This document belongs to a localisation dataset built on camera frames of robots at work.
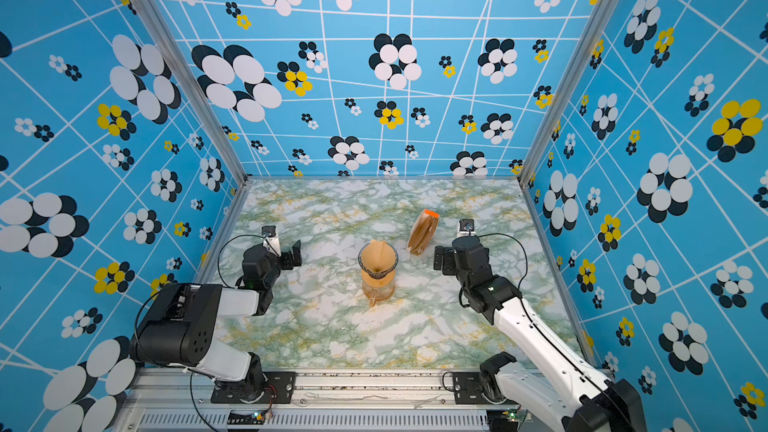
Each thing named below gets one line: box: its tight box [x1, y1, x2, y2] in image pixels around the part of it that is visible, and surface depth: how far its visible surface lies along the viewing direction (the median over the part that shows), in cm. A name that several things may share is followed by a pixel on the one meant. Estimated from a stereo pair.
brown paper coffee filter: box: [361, 239, 396, 273], surface depth 84 cm
